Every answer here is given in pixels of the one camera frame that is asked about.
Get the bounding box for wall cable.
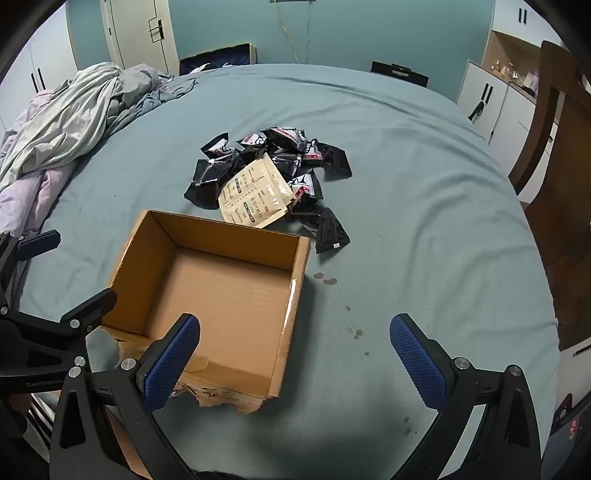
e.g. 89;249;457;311
272;0;315;65

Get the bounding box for brown wooden chair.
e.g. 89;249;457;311
508;41;591;352

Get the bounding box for pink quilt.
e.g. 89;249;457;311
0;90;75;236

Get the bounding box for small bottles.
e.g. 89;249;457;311
492;60;539;90

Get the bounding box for brown cardboard box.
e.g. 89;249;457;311
99;210;311;416

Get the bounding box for white wardrobe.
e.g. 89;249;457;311
0;4;80;132

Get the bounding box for black device with red lights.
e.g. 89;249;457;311
542;392;591;480

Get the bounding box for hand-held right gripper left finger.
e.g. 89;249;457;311
48;313;201;480

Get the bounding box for dark blue storage box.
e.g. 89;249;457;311
179;42;258;77

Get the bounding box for beige printed snack pouch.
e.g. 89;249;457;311
218;196;289;229
221;154;296;217

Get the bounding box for black bag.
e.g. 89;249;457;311
370;61;429;88

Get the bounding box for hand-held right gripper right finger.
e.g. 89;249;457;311
389;313;543;480

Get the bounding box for grey crumpled blanket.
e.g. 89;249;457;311
0;62;199;185

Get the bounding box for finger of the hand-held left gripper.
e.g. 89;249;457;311
0;287;119;354
0;228;62;308

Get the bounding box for white cabinet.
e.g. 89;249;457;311
456;0;566;199

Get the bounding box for pile of black snack packets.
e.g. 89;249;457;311
184;126;354;254

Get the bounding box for cream door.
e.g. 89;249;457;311
100;0;181;77

